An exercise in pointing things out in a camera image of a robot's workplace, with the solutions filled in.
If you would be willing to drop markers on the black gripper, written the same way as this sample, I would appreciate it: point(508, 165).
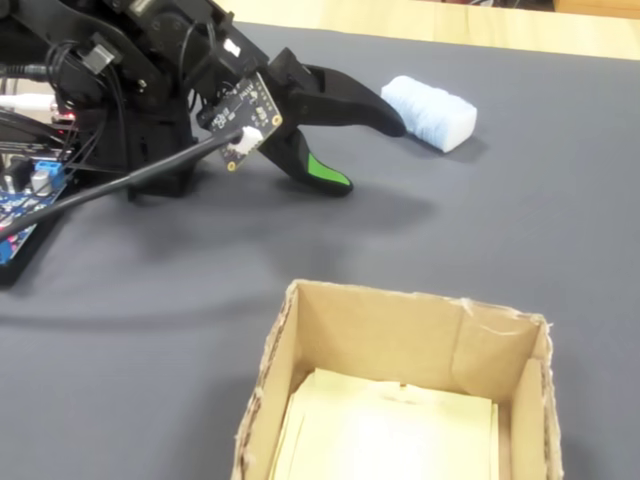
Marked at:
point(285, 75)

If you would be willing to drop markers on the blue and white foam block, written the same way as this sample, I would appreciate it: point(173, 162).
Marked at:
point(435, 112)

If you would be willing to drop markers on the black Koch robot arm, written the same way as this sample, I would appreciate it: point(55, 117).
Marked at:
point(150, 100)

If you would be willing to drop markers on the open cardboard box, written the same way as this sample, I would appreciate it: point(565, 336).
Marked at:
point(380, 335)

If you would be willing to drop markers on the grey table mat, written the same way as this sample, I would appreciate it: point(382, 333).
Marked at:
point(450, 225)

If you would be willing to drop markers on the small driver circuit board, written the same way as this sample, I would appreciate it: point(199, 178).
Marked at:
point(67, 118)

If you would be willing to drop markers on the blue controller circuit board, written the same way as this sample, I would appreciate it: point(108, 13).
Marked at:
point(25, 202)

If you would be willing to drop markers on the black camera circuit board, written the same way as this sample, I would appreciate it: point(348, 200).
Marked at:
point(240, 112)

